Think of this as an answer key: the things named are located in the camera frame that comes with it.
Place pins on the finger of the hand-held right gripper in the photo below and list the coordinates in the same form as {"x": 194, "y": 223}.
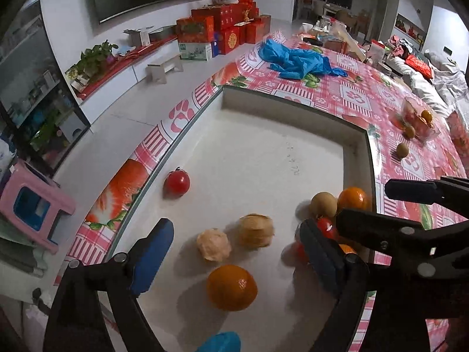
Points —
{"x": 414, "y": 189}
{"x": 366, "y": 227}

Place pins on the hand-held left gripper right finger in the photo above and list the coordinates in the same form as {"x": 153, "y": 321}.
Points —
{"x": 322, "y": 260}

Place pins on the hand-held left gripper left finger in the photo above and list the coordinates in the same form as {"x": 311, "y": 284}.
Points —
{"x": 154, "y": 260}

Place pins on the orange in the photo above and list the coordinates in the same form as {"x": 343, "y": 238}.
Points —
{"x": 346, "y": 248}
{"x": 231, "y": 288}
{"x": 353, "y": 200}
{"x": 426, "y": 116}

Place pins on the physalis with papery husk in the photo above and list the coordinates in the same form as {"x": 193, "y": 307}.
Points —
{"x": 255, "y": 231}
{"x": 213, "y": 245}

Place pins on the cherry tomato with green stem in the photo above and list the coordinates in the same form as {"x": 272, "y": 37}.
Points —
{"x": 176, "y": 183}

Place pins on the white shallow tray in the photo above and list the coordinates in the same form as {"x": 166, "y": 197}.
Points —
{"x": 263, "y": 146}

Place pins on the person's left hand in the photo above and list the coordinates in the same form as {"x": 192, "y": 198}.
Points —
{"x": 223, "y": 343}

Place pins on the clear glass bowl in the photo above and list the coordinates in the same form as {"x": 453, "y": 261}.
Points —
{"x": 406, "y": 108}

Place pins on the grey sofa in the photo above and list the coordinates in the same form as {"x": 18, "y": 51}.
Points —
{"x": 439, "y": 80}

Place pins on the red cushion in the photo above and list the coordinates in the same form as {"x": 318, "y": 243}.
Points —
{"x": 419, "y": 64}

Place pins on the pink plastic stool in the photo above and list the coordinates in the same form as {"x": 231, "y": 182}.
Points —
{"x": 33, "y": 205}

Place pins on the pile of clothes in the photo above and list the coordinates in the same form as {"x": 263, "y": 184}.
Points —
{"x": 401, "y": 42}

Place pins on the clear plastic bag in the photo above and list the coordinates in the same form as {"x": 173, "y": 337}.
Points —
{"x": 342, "y": 33}

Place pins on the pile of blue rubber gloves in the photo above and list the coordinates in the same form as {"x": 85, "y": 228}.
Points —
{"x": 293, "y": 57}

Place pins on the white television console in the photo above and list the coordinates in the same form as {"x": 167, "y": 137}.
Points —
{"x": 121, "y": 80}

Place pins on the dining chair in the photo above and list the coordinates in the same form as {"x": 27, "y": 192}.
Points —
{"x": 346, "y": 17}

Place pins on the small white bench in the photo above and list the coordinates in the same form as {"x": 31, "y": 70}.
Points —
{"x": 165, "y": 68}

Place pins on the green potted plant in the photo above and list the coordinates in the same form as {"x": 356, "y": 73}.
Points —
{"x": 93, "y": 58}

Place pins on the dark glass display cabinet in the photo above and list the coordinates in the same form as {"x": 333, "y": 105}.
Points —
{"x": 33, "y": 88}

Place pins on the green and white carton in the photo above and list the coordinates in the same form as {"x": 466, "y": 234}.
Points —
{"x": 196, "y": 50}

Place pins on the white open cardboard box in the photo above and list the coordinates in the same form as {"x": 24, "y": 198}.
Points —
{"x": 139, "y": 36}

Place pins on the stack of red gift boxes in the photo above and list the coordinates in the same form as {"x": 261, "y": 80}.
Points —
{"x": 220, "y": 25}

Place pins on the wide red wall picture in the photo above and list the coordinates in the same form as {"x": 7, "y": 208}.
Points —
{"x": 410, "y": 25}

